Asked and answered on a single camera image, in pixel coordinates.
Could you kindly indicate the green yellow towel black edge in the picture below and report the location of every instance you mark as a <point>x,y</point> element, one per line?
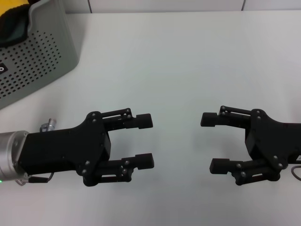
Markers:
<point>11,30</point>

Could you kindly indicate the grey perforated storage box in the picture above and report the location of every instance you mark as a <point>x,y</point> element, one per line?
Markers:
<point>35,70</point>

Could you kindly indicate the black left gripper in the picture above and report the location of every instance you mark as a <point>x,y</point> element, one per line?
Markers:
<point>65,148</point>

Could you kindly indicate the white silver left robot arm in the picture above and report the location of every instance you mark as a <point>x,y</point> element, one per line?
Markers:
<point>9,153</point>

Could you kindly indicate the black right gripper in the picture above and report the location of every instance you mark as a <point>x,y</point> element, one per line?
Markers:
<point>270,141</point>

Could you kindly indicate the white numbered sticker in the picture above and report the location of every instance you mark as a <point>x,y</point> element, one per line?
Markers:
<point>299,158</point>

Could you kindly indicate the black logo label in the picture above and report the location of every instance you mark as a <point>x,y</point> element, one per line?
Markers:
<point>2,68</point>

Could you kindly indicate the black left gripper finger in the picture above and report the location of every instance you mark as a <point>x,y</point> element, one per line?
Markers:
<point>141,161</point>
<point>141,121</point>

